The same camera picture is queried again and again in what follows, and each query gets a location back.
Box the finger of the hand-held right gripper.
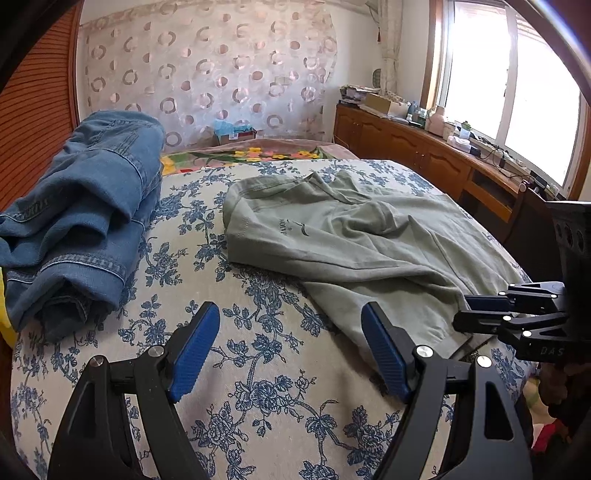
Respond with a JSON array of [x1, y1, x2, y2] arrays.
[[452, 310, 570, 345], [464, 281, 568, 315]]

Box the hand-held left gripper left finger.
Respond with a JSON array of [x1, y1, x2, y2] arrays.
[[47, 301, 221, 480]]

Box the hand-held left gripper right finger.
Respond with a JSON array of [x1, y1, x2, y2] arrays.
[[361, 301, 534, 480]]

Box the green pants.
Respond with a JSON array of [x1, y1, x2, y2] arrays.
[[222, 170, 534, 365]]

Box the person's right hand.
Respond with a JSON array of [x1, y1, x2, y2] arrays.
[[538, 362, 585, 416]]

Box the bed with floral sheet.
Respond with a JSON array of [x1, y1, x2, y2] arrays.
[[9, 159, 541, 480]]

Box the white power strip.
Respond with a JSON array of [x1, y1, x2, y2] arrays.
[[471, 138, 527, 176]]

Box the wooden sideboard cabinet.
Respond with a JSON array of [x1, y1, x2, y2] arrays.
[[333, 104, 555, 245]]

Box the blue jeans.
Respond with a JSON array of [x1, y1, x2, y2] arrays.
[[0, 110, 166, 343]]

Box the white plastic jug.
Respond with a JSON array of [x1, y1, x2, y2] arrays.
[[427, 105, 451, 137]]

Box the yellow cloth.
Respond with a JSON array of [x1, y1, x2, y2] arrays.
[[0, 268, 17, 347]]

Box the colourful flower blanket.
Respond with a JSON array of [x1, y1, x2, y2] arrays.
[[159, 138, 352, 178]]

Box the wooden-framed window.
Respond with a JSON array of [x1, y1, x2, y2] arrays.
[[431, 0, 585, 199]]

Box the small cardboard box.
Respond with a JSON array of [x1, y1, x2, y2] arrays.
[[213, 121, 258, 147]]

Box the open cardboard box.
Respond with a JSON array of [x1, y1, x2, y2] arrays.
[[365, 93, 409, 116]]

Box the stack of papers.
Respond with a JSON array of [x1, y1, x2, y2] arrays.
[[339, 84, 384, 107]]

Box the beige window curtain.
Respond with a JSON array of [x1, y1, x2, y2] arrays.
[[369, 0, 400, 97]]

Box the slatted wooden wardrobe door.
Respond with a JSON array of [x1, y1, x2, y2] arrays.
[[0, 4, 84, 210]]

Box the circle-patterned wall curtain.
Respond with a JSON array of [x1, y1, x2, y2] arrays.
[[79, 0, 340, 148]]

